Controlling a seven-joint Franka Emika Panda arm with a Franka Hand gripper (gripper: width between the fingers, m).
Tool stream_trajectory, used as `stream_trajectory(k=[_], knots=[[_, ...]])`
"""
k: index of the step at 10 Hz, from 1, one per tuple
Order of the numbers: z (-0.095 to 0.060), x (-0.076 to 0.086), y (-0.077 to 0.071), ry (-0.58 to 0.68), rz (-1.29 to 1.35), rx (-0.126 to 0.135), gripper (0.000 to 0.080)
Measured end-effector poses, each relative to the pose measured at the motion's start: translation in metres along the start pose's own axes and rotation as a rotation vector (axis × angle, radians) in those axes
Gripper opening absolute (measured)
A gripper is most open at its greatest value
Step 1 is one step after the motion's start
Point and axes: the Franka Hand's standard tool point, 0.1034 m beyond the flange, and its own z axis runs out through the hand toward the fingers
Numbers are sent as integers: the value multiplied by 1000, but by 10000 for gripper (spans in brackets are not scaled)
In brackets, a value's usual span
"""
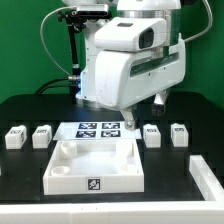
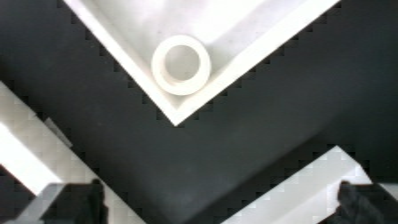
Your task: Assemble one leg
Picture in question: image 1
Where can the black camera on stand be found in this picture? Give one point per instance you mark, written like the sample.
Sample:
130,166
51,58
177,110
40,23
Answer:
85,12

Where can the white sheet with tags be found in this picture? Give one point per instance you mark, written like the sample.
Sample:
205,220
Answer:
94,130

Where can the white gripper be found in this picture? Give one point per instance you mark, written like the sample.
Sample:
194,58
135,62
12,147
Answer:
123,79

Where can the black camera stand pole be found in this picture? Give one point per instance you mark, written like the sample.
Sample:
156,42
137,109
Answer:
75,63

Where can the white square tabletop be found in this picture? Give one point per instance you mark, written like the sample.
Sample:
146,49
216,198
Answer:
94,166

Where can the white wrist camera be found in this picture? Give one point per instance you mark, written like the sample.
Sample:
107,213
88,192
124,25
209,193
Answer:
131,34

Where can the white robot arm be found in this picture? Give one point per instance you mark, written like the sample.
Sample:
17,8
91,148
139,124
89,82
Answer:
169,10

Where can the white obstacle fence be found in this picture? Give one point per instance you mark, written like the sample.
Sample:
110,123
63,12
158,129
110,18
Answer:
208,211

